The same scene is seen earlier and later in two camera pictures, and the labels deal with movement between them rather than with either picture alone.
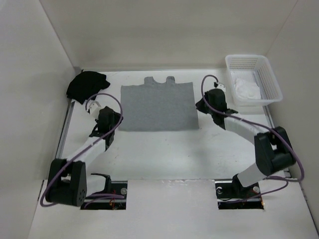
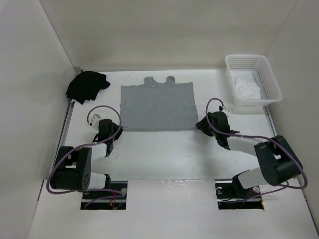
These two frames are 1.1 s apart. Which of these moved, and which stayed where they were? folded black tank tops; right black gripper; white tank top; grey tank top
Moved: right black gripper
Stayed: folded black tank tops; grey tank top; white tank top
